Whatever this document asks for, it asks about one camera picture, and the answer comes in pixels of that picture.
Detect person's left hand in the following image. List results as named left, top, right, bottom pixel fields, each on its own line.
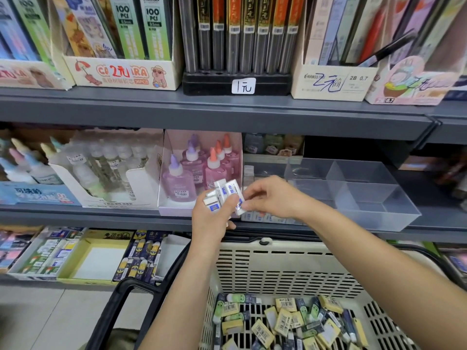
left=191, top=189, right=245, bottom=248

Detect person's right hand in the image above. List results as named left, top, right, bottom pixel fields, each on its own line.
left=241, top=175, right=316, bottom=223

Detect rows of white erasers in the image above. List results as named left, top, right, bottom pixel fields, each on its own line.
left=241, top=164, right=304, bottom=225

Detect beige shopping basket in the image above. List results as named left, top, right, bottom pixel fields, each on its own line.
left=86, top=237, right=467, bottom=350

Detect pile of erasers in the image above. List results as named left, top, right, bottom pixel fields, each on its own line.
left=213, top=291, right=369, bottom=350

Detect grey store shelves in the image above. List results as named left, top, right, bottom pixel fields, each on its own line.
left=0, top=0, right=467, bottom=292

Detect person's right forearm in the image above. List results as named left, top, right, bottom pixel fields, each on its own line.
left=303, top=204, right=467, bottom=350

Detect person's left forearm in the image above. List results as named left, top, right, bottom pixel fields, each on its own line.
left=139, top=240, right=234, bottom=350

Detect pink glue display box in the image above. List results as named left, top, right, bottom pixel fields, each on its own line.
left=158, top=129, right=244, bottom=217

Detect white glue display box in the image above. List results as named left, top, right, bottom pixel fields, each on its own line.
left=50, top=129, right=165, bottom=210

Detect yellow empty display box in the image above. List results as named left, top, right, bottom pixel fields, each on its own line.
left=57, top=231, right=132, bottom=286

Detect white pencil display box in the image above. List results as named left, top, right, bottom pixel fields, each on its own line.
left=292, top=0, right=380, bottom=102

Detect white eraser display box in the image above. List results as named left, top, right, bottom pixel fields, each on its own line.
left=7, top=227, right=85, bottom=281

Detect colourful pencil display box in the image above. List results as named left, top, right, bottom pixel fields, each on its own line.
left=365, top=0, right=467, bottom=106

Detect cartoon print display box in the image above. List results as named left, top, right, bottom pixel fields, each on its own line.
left=50, top=0, right=183, bottom=90

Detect blue white display box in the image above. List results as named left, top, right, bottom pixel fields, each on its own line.
left=441, top=72, right=467, bottom=101

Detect pastel lead display box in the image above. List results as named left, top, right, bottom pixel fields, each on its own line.
left=0, top=0, right=74, bottom=90

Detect pink glue bottle orange cap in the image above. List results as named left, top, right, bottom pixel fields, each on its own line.
left=204, top=145, right=229, bottom=190
left=221, top=133, right=242, bottom=172
left=214, top=140, right=236, bottom=179

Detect pink glue bottle purple cap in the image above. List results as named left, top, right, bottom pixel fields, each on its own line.
left=181, top=136, right=207, bottom=185
left=162, top=154, right=197, bottom=203

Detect translucent glue bottle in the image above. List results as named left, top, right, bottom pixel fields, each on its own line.
left=264, top=133, right=286, bottom=155
left=244, top=133, right=265, bottom=155
left=285, top=135, right=304, bottom=156

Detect dark blue yellow packets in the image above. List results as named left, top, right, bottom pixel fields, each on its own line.
left=113, top=229, right=170, bottom=283

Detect clear plastic divider tray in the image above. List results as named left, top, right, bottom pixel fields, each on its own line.
left=243, top=157, right=423, bottom=232

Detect white price label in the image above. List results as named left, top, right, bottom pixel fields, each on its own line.
left=231, top=77, right=257, bottom=95

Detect row of clear glue bottles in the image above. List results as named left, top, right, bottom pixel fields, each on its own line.
left=62, top=142, right=150, bottom=197

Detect black lead tube display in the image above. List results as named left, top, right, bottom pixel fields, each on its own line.
left=177, top=0, right=307, bottom=96

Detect black pen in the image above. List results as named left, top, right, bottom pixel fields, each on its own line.
left=358, top=29, right=417, bottom=68

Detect pink stationery packets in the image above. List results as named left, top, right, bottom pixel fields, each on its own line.
left=0, top=228, right=41, bottom=274

